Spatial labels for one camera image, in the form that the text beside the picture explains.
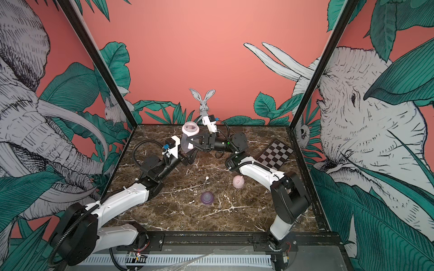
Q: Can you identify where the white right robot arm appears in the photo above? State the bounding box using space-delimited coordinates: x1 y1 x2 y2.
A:
181 133 311 252

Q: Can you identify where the white vented strip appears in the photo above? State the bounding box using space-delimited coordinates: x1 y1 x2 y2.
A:
77 253 274 268

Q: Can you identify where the black left frame post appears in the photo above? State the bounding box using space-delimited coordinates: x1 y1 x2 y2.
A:
57 0 138 129

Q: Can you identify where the purple bottle collar with nipple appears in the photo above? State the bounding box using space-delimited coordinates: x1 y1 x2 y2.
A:
200 192 214 205

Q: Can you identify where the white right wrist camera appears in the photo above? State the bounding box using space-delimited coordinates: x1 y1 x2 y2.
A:
202 115 218 133

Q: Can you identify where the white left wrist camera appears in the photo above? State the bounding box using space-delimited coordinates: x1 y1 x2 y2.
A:
163 135 180 159

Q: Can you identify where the black white checkerboard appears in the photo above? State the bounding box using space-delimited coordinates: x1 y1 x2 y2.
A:
257 139 293 170

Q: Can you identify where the pink bottle handle ring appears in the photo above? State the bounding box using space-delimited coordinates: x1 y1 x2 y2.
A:
181 121 201 137

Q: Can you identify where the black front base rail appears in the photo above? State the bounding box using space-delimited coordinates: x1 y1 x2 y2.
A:
116 231 341 253

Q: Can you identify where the black frame post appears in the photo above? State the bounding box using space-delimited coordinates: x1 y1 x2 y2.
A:
57 0 138 129
289 0 358 131

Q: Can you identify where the black right frame post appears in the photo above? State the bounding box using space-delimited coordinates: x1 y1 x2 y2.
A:
289 0 358 131

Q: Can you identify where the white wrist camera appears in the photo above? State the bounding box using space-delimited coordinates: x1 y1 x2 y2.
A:
202 115 218 133
163 135 180 159

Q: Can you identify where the pink pig-shaped bottle cap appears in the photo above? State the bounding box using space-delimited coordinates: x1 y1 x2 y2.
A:
232 175 245 189

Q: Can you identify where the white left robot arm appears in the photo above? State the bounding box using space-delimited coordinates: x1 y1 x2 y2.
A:
47 145 198 268

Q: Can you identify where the clear baby bottle body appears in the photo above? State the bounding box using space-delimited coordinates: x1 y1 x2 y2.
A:
180 134 194 153

